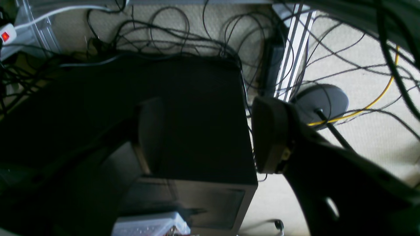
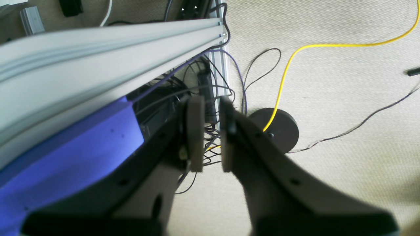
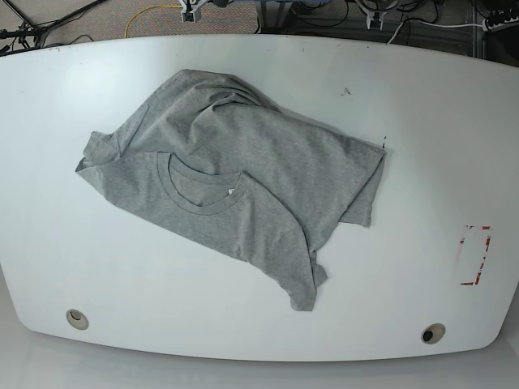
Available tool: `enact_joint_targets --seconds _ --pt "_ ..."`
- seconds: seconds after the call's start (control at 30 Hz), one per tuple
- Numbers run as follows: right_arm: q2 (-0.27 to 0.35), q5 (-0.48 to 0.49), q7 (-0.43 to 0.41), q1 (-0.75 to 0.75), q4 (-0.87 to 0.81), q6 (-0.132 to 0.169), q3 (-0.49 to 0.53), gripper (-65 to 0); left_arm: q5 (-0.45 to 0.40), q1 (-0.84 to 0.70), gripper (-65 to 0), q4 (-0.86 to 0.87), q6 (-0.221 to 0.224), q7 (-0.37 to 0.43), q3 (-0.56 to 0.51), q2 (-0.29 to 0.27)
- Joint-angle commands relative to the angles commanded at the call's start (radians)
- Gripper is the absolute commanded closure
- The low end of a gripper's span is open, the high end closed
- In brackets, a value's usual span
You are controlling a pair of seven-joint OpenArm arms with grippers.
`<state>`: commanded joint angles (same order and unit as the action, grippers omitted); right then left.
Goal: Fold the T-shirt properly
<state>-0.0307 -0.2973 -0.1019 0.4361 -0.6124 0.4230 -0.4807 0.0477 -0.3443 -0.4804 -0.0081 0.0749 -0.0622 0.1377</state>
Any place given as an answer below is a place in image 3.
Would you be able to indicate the table cable grommet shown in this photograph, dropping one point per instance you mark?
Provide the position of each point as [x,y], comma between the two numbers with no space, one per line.
[77,320]
[433,333]

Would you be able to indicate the left table cable grommet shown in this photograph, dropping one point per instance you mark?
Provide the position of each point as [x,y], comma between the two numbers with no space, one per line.
[77,320]

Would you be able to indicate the white power strip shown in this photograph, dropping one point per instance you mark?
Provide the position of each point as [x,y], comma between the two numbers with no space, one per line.
[501,20]

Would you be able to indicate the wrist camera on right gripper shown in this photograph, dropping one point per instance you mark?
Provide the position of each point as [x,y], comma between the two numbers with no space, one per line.
[191,10]

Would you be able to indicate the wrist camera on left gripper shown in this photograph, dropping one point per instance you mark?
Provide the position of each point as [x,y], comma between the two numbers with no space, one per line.
[375,20]

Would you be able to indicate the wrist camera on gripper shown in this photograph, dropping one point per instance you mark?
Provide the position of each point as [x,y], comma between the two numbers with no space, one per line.
[375,20]
[191,10]

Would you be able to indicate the black tripod legs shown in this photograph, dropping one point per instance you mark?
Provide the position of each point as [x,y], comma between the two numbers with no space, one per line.
[30,36]

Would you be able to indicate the red tape rectangle marking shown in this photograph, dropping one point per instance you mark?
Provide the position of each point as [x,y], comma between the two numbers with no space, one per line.
[472,254]

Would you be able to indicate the right table cable grommet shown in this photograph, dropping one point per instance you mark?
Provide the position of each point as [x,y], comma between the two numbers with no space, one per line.
[433,333]

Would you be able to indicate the grey T-shirt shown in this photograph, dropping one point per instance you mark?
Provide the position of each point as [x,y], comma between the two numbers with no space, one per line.
[211,159]

